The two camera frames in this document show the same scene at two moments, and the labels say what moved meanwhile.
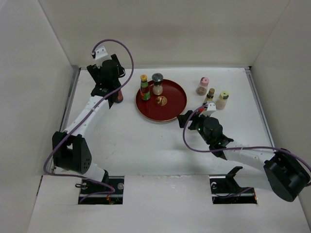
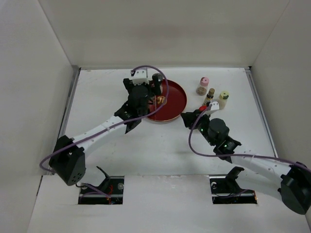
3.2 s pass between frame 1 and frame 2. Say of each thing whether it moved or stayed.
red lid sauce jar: stayed
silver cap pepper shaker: stayed
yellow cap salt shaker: stayed
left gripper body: moved
